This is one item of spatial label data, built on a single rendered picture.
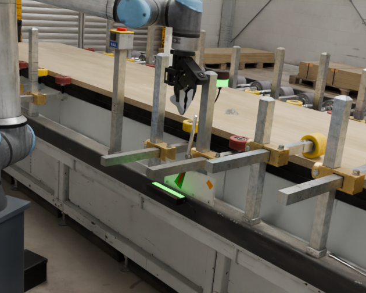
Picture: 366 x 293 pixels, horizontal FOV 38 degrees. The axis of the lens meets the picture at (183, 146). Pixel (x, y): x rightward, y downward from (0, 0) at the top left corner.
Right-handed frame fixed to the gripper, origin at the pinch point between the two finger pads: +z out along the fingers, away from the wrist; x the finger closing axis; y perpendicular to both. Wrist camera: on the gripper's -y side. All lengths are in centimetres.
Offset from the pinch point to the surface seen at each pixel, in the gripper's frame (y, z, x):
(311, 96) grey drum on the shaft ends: 54, 17, -156
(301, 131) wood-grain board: -9, 11, -57
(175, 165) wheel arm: -8.2, 14.8, 9.3
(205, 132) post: -4.7, 6.8, -6.5
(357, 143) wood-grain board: -31, 11, -62
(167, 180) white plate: 11.3, 29.2, -5.3
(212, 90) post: -4.7, -7.8, -8.0
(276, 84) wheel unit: 50, 7, -115
